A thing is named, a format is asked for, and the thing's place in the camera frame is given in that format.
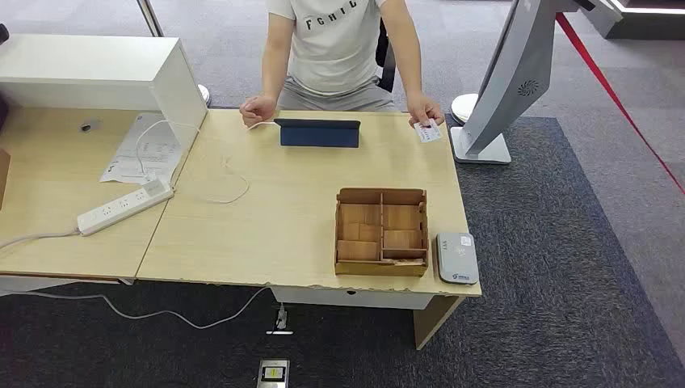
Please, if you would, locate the dark blue tablet case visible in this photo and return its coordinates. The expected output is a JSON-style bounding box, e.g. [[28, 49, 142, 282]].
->
[[274, 118, 362, 150]]

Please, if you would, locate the white power strip cable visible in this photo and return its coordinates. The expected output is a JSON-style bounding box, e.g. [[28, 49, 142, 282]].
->
[[0, 229, 82, 251]]

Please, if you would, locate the grey kiosk stand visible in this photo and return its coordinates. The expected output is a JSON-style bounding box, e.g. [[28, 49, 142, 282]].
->
[[449, 0, 624, 166]]

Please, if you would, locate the black platform with white edge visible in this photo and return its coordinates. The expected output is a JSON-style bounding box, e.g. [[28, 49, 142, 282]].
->
[[610, 0, 685, 40]]

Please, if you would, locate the person's left hand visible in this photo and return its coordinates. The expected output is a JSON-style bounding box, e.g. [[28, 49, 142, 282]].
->
[[406, 91, 446, 129]]

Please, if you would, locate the white floor plug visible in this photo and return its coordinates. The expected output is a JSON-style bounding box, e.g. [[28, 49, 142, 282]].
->
[[266, 303, 294, 337]]

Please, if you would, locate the white floor cable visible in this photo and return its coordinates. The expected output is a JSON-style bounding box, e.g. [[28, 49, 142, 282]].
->
[[0, 286, 271, 331]]

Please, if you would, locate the thin white charging cable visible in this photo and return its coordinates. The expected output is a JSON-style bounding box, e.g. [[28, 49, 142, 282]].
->
[[134, 118, 279, 205]]

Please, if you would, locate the metal pole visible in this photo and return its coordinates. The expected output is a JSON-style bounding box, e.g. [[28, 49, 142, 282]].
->
[[136, 0, 165, 38]]

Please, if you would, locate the person's right hand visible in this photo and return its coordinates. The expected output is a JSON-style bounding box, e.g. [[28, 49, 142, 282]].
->
[[239, 95, 278, 129]]

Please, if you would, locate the black chair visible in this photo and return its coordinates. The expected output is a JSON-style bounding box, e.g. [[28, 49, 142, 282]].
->
[[375, 19, 397, 93]]

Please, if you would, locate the light wood desk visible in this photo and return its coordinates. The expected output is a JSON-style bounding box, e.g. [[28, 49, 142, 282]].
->
[[136, 108, 483, 352], [0, 104, 202, 297]]

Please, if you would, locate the person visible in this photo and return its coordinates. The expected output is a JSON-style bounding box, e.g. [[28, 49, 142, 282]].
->
[[239, 0, 446, 129]]

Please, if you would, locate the red floor tape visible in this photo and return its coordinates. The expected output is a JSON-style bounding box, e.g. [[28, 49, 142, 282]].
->
[[555, 11, 685, 195]]

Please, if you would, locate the white power strip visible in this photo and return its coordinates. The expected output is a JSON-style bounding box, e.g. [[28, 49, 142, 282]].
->
[[76, 178, 175, 237]]

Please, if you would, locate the wooden compartment box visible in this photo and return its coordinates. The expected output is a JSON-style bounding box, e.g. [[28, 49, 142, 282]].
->
[[334, 187, 431, 278]]

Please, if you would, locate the grey card reader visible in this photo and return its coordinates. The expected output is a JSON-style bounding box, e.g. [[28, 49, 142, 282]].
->
[[434, 231, 481, 286]]

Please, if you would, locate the brown cardboard box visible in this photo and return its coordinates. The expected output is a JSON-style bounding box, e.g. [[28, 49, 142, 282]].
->
[[0, 148, 12, 211]]

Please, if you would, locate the white counter shelf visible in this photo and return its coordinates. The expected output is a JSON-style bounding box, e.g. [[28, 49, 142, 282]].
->
[[0, 33, 208, 162]]

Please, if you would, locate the silver floor socket box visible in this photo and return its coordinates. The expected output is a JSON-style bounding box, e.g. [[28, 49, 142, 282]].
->
[[256, 358, 291, 388]]

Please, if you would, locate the printed paper sheet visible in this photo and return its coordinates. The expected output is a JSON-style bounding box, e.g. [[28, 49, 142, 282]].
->
[[99, 112, 186, 187]]

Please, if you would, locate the white ID card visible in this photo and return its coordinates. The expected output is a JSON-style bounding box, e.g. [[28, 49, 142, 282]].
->
[[413, 118, 443, 144]]

